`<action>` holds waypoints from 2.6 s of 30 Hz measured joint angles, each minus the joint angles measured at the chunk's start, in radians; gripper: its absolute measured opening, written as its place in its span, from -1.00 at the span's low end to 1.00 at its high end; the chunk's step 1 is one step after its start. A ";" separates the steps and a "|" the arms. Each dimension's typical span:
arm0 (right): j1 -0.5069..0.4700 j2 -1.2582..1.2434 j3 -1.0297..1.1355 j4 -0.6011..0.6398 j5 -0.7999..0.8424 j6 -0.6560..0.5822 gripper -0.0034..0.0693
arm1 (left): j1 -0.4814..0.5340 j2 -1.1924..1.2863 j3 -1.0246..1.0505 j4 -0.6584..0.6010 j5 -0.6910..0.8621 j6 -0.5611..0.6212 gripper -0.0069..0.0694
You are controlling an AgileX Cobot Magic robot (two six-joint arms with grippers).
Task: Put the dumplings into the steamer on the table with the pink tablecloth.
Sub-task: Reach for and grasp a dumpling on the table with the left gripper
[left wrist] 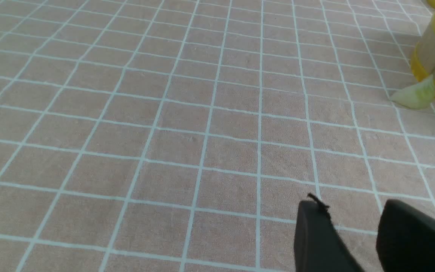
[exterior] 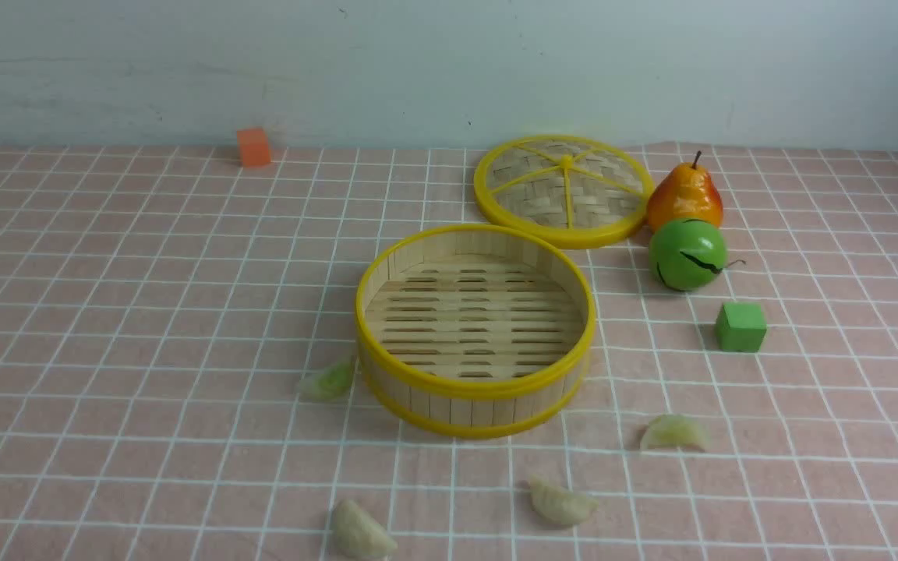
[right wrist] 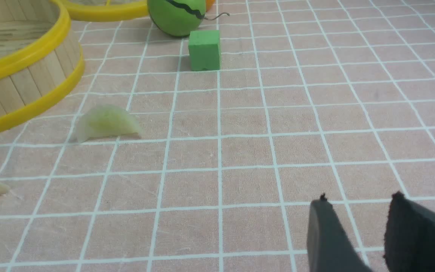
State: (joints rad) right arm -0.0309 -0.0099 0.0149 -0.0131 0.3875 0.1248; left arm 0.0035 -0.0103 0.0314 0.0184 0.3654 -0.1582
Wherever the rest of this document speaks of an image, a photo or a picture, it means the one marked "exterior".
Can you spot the yellow bamboo steamer lid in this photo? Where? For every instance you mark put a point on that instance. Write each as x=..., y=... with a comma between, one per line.
x=573, y=192

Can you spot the green toy apple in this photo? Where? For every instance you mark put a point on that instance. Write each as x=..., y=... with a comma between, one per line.
x=688, y=254

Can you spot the pale dumpling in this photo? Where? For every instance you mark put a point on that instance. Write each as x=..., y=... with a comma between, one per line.
x=358, y=535
x=560, y=506

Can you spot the greenish dumpling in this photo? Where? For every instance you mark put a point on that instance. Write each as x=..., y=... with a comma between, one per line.
x=674, y=431
x=333, y=382

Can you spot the green foam cube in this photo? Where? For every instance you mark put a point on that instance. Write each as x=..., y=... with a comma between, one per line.
x=740, y=327

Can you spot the orange yellow toy pear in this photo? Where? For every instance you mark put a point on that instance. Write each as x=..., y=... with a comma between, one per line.
x=687, y=192

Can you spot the pink checked tablecloth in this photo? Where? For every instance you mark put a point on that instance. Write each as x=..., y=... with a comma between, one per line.
x=158, y=307

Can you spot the orange foam cube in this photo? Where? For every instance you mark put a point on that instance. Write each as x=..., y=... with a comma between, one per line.
x=254, y=147

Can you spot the yellow bamboo steamer tray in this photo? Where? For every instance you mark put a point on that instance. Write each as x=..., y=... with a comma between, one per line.
x=474, y=331

